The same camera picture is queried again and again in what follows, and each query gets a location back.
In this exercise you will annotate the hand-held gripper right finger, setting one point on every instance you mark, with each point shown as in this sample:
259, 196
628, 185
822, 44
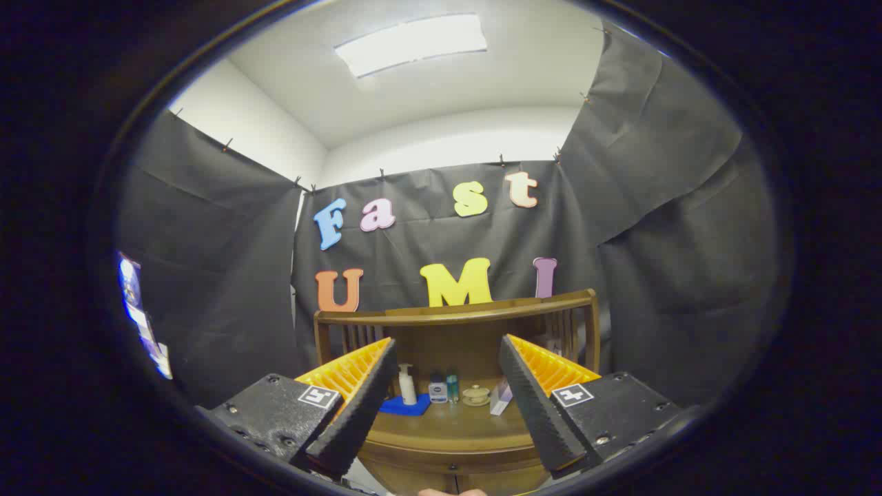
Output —
537, 413

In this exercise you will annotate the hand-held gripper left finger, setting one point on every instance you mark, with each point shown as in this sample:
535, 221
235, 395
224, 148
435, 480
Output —
358, 413

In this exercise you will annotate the wooden cabinet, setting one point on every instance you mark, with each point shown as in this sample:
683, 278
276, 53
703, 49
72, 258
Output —
455, 344

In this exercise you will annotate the purple white book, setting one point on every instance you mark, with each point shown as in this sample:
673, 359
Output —
501, 403

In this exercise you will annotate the blue cloth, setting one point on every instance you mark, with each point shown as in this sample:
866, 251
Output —
406, 408

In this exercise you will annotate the white pump bottle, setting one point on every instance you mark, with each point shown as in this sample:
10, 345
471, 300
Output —
408, 391

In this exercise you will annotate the cream lidded teacup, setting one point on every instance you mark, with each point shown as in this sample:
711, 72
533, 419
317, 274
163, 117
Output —
475, 396

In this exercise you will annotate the small white blue-capped bottle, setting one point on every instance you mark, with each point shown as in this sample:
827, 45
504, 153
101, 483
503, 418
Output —
437, 393

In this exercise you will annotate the slim teal bottle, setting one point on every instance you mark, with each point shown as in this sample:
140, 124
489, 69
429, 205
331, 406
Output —
452, 389

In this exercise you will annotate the ceiling light panel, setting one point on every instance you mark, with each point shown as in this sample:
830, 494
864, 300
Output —
413, 43

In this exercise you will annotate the colourful wall poster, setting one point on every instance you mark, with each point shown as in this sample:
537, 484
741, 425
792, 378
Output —
141, 324

